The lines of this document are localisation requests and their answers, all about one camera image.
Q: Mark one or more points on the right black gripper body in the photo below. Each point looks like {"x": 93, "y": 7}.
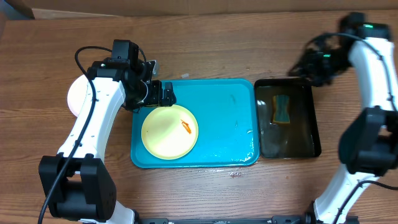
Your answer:
{"x": 321, "y": 71}

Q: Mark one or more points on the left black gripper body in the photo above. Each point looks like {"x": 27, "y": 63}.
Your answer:
{"x": 150, "y": 95}

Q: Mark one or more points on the yellow-green plate with ketchup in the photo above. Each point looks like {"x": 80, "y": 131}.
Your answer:
{"x": 169, "y": 133}

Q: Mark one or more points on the green and yellow sponge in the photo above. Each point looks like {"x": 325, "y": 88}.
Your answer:
{"x": 280, "y": 109}

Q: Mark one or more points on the white plate with ketchup streak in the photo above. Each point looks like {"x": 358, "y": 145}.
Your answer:
{"x": 77, "y": 94}

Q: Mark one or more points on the turquoise plastic tray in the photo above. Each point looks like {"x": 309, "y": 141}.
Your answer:
{"x": 225, "y": 110}

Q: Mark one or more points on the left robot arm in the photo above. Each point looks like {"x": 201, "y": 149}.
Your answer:
{"x": 76, "y": 183}

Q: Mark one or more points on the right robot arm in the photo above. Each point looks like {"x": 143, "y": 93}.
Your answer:
{"x": 368, "y": 148}

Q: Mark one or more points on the black water tray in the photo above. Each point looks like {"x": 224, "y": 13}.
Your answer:
{"x": 300, "y": 138}

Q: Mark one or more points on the cardboard panel at back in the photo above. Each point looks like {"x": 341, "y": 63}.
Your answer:
{"x": 30, "y": 9}

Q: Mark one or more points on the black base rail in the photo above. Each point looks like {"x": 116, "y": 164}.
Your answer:
{"x": 277, "y": 219}

